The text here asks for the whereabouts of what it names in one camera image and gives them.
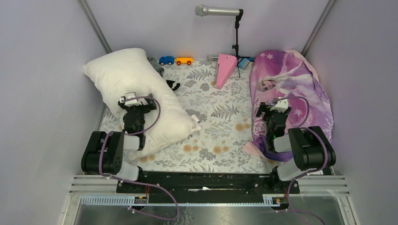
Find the white pillow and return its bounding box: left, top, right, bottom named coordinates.
left=83, top=48, right=202, bottom=161

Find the grey plush pillowcase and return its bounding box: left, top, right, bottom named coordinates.
left=147, top=57, right=181, bottom=91

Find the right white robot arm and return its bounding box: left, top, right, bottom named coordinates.
left=255, top=100, right=337, bottom=193

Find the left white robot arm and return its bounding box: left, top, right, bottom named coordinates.
left=81, top=92, right=161, bottom=193

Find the blue white pillow label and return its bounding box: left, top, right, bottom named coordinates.
left=191, top=114, right=202, bottom=132

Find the purple princess print blanket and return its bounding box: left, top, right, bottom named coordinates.
left=243, top=50, right=334, bottom=162

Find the floral table cloth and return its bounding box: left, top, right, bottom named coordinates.
left=101, top=61, right=282, bottom=173

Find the light blue small box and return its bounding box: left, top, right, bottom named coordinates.
left=238, top=58, right=250, bottom=70

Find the blue toy car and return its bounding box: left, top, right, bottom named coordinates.
left=159, top=56, right=175, bottom=66

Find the orange toy car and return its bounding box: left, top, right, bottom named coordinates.
left=175, top=57, right=194, bottom=66

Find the pink wedge block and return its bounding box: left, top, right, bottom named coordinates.
left=214, top=54, right=237, bottom=89

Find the black microphone stand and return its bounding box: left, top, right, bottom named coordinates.
left=232, top=9, right=249, bottom=78

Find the silver microphone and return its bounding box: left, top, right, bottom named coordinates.
left=195, top=5, right=241, bottom=16

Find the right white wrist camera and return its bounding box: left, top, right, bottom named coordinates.
left=270, top=98, right=289, bottom=113

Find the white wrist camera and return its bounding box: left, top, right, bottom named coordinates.
left=270, top=98, right=289, bottom=113
left=119, top=92, right=140, bottom=107

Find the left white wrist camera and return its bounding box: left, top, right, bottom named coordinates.
left=119, top=92, right=140, bottom=107

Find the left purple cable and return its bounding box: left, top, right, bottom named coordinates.
left=98, top=95, right=181, bottom=222

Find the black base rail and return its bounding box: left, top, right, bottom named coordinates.
left=116, top=170, right=300, bottom=205

